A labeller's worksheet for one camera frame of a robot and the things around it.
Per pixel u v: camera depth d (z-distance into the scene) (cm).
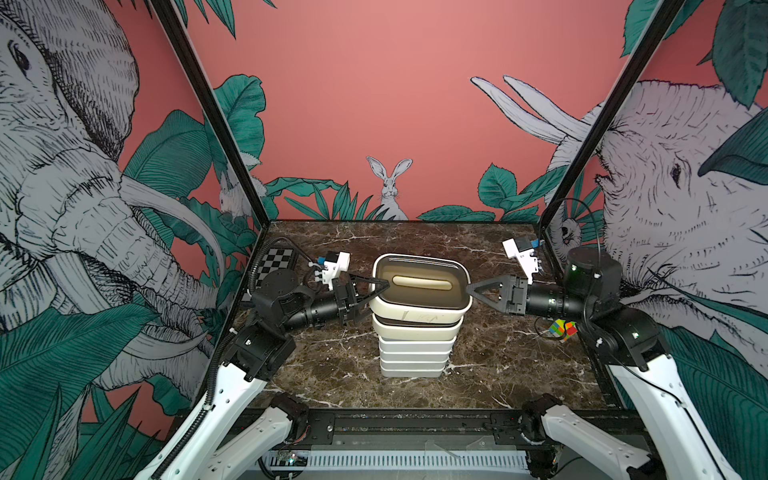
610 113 87
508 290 47
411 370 78
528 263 52
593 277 41
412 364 73
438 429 75
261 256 111
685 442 37
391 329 61
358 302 49
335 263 57
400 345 67
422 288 56
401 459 78
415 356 71
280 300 44
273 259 104
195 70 78
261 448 55
